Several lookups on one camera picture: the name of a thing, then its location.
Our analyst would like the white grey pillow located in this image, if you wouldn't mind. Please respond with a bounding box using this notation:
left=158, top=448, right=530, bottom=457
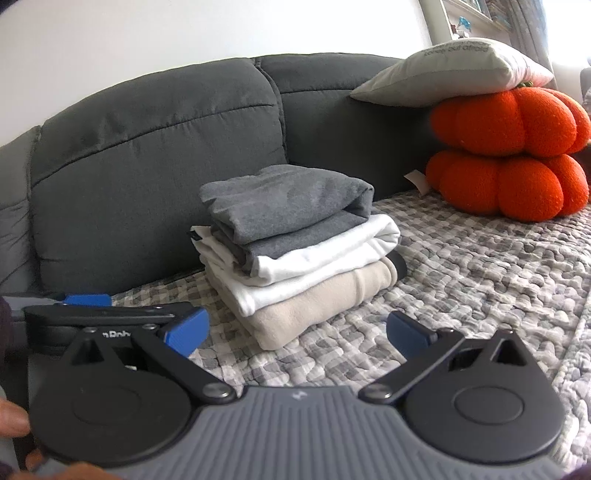
left=351, top=38, right=554, bottom=107

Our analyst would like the folded beige garment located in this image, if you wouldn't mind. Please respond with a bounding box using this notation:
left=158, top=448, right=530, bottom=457
left=204, top=256, right=400, bottom=351

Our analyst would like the folded white garment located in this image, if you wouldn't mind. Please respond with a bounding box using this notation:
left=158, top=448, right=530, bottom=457
left=189, top=214, right=401, bottom=316

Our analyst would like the grey t-shirt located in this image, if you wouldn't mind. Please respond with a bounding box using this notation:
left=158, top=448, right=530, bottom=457
left=199, top=164, right=375, bottom=276

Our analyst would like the white bookshelf with books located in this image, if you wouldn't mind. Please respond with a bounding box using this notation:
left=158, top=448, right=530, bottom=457
left=443, top=0, right=510, bottom=44

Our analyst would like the person's left hand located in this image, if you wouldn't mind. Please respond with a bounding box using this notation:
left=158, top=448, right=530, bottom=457
left=0, top=398, right=43, bottom=472

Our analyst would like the grey white patterned bedspread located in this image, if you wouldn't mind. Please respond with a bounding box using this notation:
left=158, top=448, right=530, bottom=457
left=113, top=192, right=590, bottom=470

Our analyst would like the dark grey padded headboard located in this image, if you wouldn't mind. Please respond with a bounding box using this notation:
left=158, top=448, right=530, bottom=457
left=1, top=53, right=438, bottom=294

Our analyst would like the orange pumpkin cushion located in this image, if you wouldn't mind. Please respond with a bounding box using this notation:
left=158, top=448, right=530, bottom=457
left=426, top=150, right=590, bottom=222
left=430, top=87, right=590, bottom=158

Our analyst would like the grey patterned curtain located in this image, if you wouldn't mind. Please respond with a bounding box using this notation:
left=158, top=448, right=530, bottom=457
left=506, top=0, right=554, bottom=72

